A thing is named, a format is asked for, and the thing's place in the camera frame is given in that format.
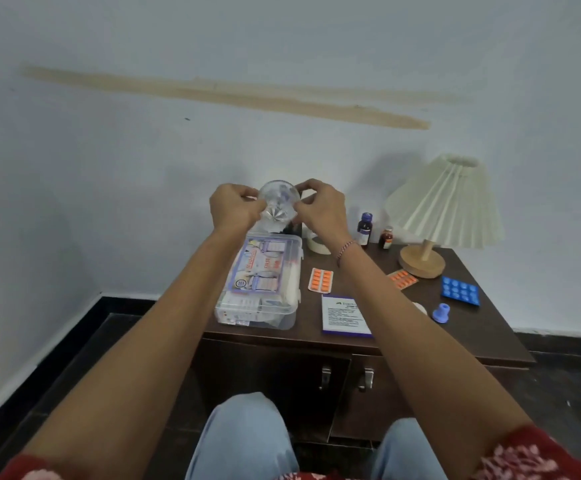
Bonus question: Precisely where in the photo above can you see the person's right hand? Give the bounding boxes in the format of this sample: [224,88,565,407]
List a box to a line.
[293,179,350,246]

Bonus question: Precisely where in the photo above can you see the person's left hand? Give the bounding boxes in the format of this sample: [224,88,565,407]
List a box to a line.
[210,183,267,235]

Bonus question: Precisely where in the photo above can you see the person's right forearm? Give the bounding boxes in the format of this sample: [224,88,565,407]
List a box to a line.
[337,240,533,468]

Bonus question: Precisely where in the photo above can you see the person's left forearm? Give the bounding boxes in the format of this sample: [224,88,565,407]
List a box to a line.
[20,228,251,475]

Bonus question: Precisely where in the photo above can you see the white tape roll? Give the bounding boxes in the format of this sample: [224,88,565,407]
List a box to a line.
[304,227,331,255]

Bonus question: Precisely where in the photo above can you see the dark bottle with blue cap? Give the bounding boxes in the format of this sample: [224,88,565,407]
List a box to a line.
[356,212,374,247]

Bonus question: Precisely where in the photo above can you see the orange pill blister pack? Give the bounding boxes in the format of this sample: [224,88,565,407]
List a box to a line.
[308,268,334,294]
[387,269,419,291]

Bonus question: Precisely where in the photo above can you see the clear plastic first aid box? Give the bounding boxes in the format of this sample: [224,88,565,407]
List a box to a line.
[215,232,304,331]

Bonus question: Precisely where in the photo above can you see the white medicine box blue edge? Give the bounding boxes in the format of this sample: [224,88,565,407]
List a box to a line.
[321,294,373,339]

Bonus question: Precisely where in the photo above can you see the cream pleated table lamp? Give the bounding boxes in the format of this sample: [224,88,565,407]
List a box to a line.
[383,154,504,280]

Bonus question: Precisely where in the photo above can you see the dark brown wooden cabinet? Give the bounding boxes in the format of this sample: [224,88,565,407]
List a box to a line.
[168,235,537,450]

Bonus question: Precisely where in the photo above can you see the blue pill blister pack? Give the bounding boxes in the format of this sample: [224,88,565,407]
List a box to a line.
[440,276,481,307]

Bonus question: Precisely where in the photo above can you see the light blue jeans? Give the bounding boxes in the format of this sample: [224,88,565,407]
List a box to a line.
[185,392,448,480]

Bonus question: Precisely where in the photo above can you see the red thread wrist bracelet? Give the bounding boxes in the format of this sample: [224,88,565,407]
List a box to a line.
[335,239,357,268]

